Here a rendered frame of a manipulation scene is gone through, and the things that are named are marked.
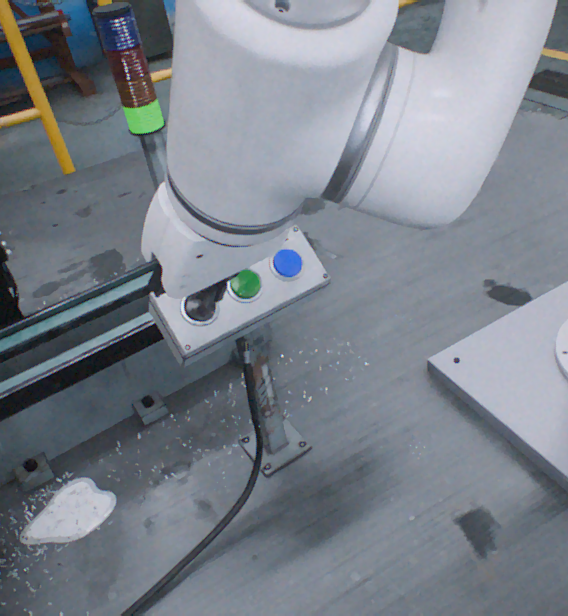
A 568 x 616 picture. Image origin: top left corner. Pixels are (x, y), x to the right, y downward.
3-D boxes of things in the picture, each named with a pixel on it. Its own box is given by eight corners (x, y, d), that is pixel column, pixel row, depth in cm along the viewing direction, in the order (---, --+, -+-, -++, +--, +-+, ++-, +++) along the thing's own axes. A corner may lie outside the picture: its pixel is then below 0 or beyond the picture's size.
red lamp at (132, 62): (121, 83, 97) (111, 53, 94) (107, 75, 101) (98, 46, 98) (155, 72, 99) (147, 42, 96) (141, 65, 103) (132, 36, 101)
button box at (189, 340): (181, 369, 60) (185, 356, 55) (146, 309, 62) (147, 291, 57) (320, 295, 66) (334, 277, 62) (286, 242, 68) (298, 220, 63)
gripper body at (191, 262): (275, 103, 39) (246, 193, 49) (127, 159, 35) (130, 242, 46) (337, 199, 38) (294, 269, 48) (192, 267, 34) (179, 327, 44)
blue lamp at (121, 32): (111, 53, 94) (101, 21, 91) (98, 46, 98) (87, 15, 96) (147, 42, 96) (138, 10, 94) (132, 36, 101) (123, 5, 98)
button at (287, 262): (280, 286, 61) (284, 279, 60) (264, 262, 62) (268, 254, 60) (304, 274, 62) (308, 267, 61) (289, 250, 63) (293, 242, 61)
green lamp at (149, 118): (138, 138, 103) (130, 111, 100) (125, 129, 107) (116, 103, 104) (170, 126, 105) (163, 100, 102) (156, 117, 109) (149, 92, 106)
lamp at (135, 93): (130, 111, 100) (121, 83, 97) (116, 103, 104) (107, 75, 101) (163, 100, 102) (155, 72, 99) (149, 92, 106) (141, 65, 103)
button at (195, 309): (192, 331, 58) (194, 325, 56) (177, 304, 58) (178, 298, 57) (220, 317, 59) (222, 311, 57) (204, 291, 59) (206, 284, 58)
